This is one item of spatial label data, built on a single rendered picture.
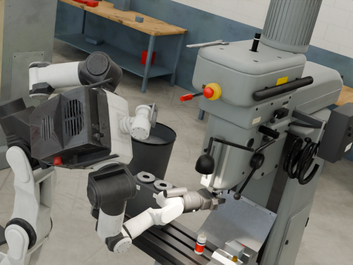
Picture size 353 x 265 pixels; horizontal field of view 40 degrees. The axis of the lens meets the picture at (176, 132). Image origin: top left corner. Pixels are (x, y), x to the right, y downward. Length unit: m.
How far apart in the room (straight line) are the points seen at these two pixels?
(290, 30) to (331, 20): 4.25
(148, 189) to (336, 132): 0.90
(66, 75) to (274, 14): 0.85
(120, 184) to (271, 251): 1.13
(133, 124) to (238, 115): 0.40
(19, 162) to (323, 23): 4.91
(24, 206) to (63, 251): 1.65
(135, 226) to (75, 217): 2.11
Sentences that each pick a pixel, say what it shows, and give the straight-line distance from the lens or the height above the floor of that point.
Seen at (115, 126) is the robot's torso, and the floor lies 1.59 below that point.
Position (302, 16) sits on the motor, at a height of 2.03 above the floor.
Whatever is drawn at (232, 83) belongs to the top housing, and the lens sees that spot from 1.68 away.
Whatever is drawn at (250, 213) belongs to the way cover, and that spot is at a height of 1.04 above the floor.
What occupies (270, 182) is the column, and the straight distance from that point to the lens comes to 2.39.
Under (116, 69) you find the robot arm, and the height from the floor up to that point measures 1.75.
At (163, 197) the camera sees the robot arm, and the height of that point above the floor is 1.26.
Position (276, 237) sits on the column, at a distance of 2.52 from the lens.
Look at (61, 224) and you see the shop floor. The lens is 3.91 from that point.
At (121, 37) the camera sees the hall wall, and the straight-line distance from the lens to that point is 8.14.
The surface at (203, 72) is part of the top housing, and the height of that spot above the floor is 1.81.
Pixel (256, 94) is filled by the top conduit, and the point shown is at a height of 1.80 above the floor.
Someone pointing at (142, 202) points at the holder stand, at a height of 1.03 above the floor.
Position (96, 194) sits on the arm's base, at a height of 1.42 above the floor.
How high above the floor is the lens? 2.28
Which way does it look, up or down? 23 degrees down
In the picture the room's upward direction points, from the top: 12 degrees clockwise
